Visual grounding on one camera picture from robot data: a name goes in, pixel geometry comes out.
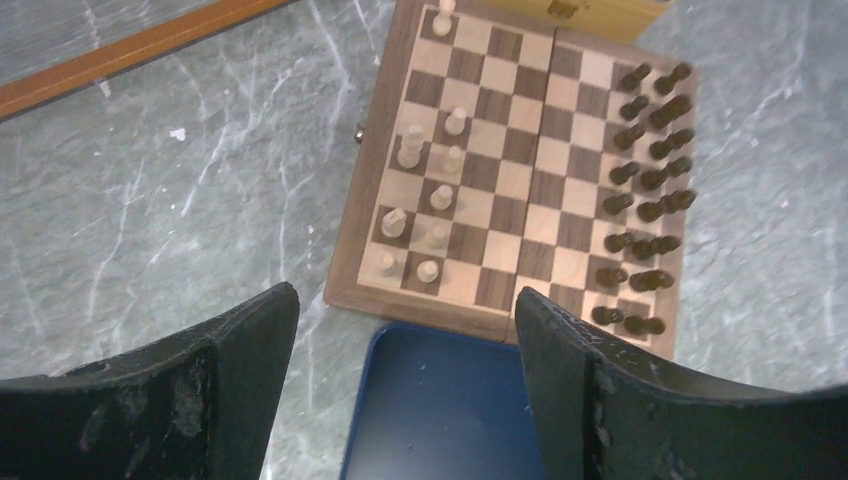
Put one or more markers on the dark chess pieces group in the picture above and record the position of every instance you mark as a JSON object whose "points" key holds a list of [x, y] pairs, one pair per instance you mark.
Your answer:
{"points": [[641, 195]]}

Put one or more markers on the gold metal tin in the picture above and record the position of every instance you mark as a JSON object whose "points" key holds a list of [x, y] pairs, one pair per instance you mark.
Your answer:
{"points": [[623, 21]]}

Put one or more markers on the light wooden knight piece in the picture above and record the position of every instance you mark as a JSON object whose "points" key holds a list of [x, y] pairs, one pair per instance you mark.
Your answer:
{"points": [[393, 223]]}

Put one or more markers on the light wooden queen piece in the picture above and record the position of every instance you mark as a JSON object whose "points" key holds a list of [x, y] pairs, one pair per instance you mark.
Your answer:
{"points": [[455, 122]]}

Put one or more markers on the light wooden pawn piece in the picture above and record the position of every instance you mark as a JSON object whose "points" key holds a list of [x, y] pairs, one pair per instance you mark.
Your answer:
{"points": [[428, 271]]}

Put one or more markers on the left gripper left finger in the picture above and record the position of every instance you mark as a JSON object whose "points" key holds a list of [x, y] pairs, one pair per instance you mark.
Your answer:
{"points": [[197, 404]]}

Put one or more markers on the light wooden rook piece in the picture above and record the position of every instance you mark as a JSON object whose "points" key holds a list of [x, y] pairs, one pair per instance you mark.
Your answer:
{"points": [[386, 264]]}

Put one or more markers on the blue square tray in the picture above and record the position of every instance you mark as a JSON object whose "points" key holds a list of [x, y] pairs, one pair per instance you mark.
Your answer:
{"points": [[439, 405]]}

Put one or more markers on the wooden chess board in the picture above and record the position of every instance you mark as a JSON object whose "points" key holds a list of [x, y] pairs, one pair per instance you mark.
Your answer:
{"points": [[521, 214]]}

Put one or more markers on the light wooden king piece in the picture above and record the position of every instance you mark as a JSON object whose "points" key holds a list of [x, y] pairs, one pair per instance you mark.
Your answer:
{"points": [[411, 145]]}

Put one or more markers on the wooden shelf rack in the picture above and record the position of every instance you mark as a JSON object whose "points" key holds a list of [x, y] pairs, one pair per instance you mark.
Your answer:
{"points": [[80, 71]]}

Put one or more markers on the light wooden bishop piece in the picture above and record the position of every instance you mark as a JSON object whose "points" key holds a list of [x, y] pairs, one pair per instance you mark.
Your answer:
{"points": [[452, 160]]}

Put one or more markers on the light wooden rook corner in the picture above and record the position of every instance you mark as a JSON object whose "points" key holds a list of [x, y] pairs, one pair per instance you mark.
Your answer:
{"points": [[442, 23]]}

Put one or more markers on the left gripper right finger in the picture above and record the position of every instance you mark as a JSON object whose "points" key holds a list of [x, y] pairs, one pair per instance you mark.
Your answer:
{"points": [[606, 409]]}

